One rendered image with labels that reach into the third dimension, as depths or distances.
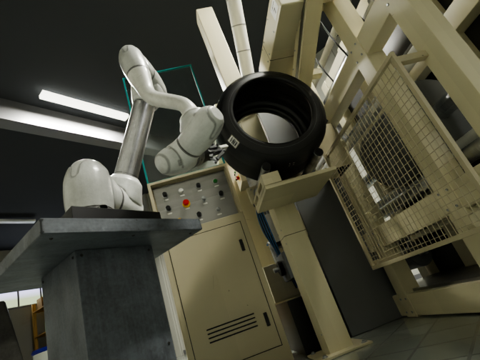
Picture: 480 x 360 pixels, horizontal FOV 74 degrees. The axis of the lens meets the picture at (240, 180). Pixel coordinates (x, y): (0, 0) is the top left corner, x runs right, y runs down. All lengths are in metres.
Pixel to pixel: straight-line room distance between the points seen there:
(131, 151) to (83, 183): 0.33
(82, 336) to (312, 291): 1.17
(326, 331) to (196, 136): 1.20
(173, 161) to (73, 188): 0.34
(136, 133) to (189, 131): 0.46
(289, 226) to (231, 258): 0.42
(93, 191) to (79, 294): 0.36
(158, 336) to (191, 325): 0.92
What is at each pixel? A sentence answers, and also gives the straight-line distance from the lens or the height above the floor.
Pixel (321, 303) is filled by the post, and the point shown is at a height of 0.23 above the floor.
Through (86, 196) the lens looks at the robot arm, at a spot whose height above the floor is 0.81.
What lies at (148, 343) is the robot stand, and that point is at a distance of 1.05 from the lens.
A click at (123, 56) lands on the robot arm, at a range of 1.54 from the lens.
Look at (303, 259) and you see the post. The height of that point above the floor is 0.47.
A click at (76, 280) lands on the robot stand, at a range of 1.00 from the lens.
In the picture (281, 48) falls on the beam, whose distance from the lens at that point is 2.09.
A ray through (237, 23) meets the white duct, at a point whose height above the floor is 2.40.
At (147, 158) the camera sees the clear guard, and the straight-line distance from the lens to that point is 2.32.
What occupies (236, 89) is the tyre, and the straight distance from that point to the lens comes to 1.76.
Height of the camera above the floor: 0.31
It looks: 22 degrees up
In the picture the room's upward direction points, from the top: 20 degrees counter-clockwise
